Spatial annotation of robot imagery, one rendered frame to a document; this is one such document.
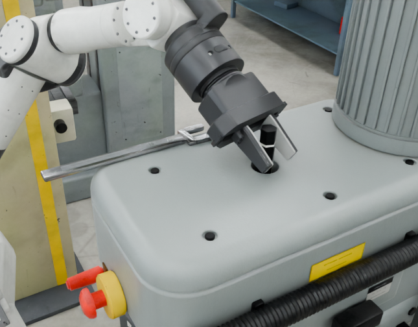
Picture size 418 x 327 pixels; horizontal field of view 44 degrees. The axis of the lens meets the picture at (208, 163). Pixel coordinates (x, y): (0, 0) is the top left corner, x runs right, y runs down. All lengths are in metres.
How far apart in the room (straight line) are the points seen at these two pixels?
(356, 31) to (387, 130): 0.14
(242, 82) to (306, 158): 0.14
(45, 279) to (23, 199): 0.57
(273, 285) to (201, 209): 0.12
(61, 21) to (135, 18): 0.18
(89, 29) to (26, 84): 0.17
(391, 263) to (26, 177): 2.14
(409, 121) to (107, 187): 0.41
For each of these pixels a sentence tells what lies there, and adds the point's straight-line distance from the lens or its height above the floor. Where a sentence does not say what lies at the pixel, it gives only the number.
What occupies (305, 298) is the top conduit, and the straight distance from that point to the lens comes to 0.65.
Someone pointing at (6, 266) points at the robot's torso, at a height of 1.60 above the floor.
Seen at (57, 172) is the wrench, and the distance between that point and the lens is 0.69.
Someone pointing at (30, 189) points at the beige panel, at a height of 0.73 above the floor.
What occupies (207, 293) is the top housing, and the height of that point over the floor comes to 1.85.
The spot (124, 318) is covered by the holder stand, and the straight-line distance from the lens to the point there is 1.57.
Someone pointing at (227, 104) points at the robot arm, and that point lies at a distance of 0.66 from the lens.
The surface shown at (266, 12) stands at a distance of 6.82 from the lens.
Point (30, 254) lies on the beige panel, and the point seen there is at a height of 0.32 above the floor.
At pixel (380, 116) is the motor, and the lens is 0.75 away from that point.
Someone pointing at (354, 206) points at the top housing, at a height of 1.89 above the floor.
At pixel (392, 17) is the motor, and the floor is 2.08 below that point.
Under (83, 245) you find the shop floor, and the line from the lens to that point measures 3.40.
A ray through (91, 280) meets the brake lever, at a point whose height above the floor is 1.70.
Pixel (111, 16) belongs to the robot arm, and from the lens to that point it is 0.79.
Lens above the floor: 2.28
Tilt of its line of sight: 34 degrees down
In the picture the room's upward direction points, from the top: 2 degrees clockwise
